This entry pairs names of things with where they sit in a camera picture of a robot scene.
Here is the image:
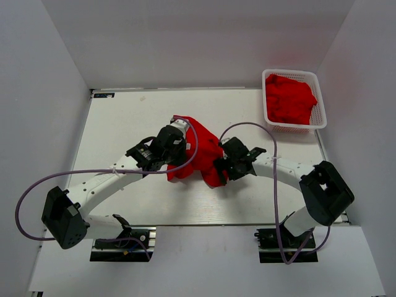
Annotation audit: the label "red t shirt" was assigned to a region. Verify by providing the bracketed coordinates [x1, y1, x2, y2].
[167, 116, 228, 187]

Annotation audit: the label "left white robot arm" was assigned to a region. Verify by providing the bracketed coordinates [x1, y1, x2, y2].
[41, 120, 191, 249]

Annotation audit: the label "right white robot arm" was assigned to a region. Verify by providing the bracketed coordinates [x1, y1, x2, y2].
[213, 137, 355, 247]

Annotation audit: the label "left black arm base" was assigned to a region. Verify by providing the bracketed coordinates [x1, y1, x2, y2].
[87, 214, 157, 262]

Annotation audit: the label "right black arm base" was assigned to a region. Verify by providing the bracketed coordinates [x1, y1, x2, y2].
[254, 228, 318, 264]

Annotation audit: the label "red shirts in basket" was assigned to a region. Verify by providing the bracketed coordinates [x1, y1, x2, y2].
[265, 74, 317, 125]

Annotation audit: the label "blue table label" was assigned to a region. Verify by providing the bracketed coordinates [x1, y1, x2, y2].
[93, 93, 115, 98]

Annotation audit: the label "white plastic basket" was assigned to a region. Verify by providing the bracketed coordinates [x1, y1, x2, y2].
[262, 69, 327, 133]

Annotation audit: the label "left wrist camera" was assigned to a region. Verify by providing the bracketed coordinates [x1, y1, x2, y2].
[170, 116, 190, 138]

